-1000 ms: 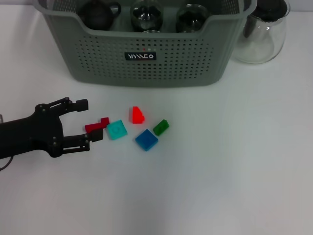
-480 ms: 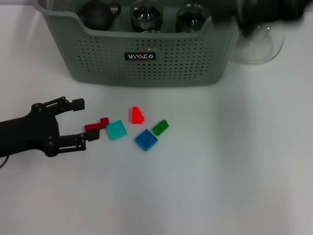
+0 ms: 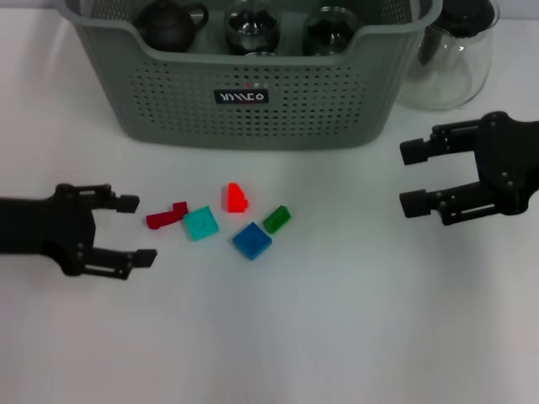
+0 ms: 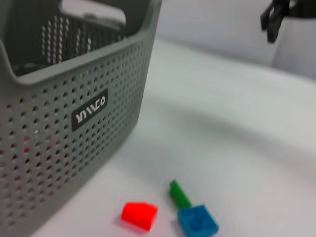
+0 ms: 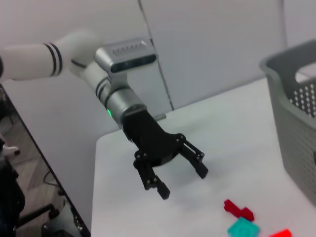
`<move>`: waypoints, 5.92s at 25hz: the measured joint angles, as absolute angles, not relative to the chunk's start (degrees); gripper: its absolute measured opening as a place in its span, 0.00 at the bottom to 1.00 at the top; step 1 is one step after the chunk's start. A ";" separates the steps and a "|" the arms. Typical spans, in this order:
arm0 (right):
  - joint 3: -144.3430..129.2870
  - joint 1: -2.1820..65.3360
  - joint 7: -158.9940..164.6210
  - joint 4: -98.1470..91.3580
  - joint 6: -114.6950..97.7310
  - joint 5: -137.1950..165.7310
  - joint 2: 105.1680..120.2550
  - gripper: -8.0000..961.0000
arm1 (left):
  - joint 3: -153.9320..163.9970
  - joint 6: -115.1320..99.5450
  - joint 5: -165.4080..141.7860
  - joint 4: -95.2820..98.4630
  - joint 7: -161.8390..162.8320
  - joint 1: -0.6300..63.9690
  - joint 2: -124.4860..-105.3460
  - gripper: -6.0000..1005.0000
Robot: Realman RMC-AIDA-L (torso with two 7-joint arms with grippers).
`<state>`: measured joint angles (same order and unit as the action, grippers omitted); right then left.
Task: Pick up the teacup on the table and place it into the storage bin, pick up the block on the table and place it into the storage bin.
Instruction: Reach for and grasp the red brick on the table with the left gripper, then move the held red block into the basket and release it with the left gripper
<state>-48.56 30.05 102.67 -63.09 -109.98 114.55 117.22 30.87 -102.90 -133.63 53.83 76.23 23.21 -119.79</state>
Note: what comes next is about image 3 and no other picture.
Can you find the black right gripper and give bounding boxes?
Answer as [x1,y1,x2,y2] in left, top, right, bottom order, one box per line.
[398,110,539,227]

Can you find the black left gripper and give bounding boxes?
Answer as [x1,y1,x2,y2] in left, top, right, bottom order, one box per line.
[0,183,158,282]

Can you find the grey-green perforated storage bin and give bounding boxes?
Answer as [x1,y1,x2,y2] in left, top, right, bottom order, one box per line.
[54,0,444,152]

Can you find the dark red long brick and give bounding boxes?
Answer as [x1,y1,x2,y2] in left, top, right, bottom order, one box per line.
[145,201,189,231]

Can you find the teal square plate brick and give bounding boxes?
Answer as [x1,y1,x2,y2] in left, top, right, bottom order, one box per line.
[182,205,221,242]

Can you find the tall red wedge brick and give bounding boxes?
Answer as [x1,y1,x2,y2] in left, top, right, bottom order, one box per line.
[221,182,250,215]

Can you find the glass carafe with black lid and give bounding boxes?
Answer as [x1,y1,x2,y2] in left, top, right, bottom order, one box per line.
[395,0,500,111]

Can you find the blue square plate brick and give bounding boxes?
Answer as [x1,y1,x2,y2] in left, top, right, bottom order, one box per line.
[232,221,274,261]

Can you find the green rectangular brick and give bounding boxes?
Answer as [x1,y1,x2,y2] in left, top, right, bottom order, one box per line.
[262,205,292,234]

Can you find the black ceramic teapot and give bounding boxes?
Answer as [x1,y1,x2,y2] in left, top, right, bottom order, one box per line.
[133,0,211,54]

